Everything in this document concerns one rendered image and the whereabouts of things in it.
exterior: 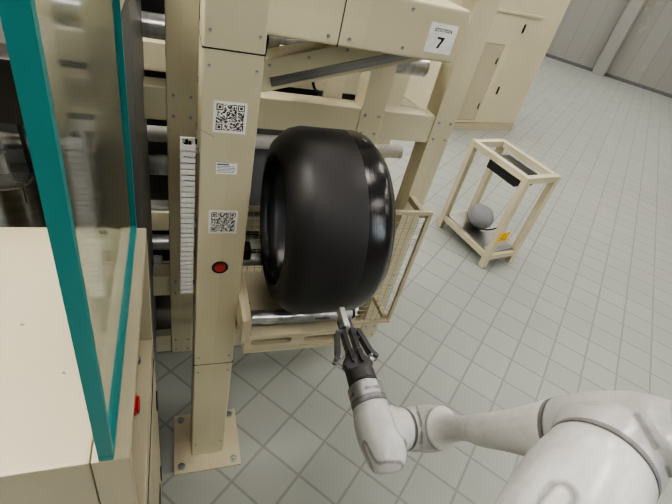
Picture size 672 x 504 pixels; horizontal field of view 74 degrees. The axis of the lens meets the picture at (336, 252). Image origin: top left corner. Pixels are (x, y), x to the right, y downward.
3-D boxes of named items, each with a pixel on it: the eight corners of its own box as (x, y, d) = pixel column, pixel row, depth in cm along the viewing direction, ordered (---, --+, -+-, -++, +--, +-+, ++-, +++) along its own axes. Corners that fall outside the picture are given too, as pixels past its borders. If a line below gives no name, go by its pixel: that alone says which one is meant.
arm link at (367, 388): (358, 399, 105) (351, 376, 109) (348, 416, 111) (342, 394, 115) (392, 394, 108) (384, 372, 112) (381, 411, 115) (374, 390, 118)
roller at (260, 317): (245, 319, 139) (247, 328, 136) (246, 307, 137) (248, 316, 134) (349, 313, 151) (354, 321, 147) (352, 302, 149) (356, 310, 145)
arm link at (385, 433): (341, 416, 110) (384, 415, 117) (359, 483, 100) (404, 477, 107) (363, 395, 104) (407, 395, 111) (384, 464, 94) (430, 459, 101)
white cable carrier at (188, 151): (180, 293, 132) (180, 145, 103) (180, 282, 135) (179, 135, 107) (196, 293, 133) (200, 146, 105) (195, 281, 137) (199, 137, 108)
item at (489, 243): (481, 268, 346) (529, 178, 299) (436, 224, 386) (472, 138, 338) (512, 262, 363) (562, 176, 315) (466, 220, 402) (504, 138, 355)
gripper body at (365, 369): (383, 375, 112) (372, 344, 118) (351, 379, 110) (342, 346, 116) (374, 389, 118) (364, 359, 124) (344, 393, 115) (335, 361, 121)
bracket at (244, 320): (240, 344, 134) (242, 322, 128) (228, 259, 163) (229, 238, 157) (251, 343, 135) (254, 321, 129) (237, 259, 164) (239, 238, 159)
